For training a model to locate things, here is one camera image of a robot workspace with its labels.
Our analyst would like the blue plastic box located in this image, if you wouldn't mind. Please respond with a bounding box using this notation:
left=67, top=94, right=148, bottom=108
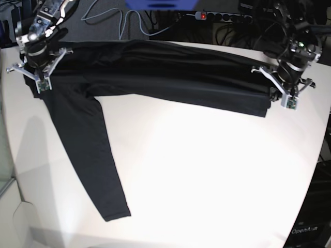
left=125, top=0, right=198, bottom=11

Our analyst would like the light grey cable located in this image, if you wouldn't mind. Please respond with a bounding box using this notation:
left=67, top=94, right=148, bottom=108
left=81, top=5, right=182, bottom=40

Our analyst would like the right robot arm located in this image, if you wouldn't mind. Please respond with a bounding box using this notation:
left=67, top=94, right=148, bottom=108
left=7, top=0, right=79, bottom=94

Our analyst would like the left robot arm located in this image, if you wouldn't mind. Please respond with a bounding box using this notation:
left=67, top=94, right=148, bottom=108
left=251, top=1, right=322, bottom=110

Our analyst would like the black OpenArm case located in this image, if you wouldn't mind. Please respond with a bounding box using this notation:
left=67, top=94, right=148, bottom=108
left=284, top=160, right=330, bottom=247

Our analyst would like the white power strip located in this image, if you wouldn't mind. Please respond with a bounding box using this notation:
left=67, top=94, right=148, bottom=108
left=193, top=11, right=253, bottom=24

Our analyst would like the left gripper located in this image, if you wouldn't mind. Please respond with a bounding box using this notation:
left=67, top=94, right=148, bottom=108
left=251, top=61, right=316, bottom=110

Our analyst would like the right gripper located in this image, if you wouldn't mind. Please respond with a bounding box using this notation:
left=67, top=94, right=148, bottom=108
left=6, top=43, right=73, bottom=94

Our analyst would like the dark long-sleeve T-shirt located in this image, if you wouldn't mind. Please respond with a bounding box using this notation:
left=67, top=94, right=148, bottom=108
left=25, top=40, right=271, bottom=221

